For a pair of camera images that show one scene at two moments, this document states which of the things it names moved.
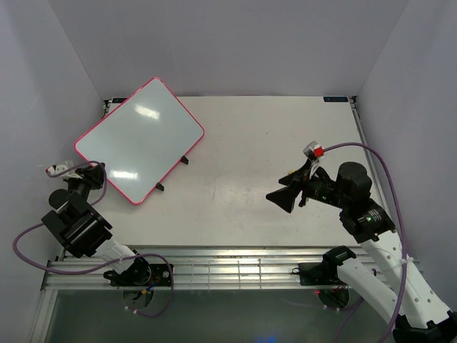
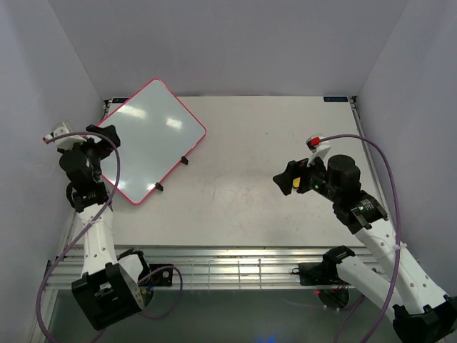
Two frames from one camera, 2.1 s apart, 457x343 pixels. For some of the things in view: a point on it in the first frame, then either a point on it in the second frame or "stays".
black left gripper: x=92 y=176 to x=109 y=133
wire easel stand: x=183 y=159 stays
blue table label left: x=118 y=100 stays
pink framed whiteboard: x=141 y=138 stays
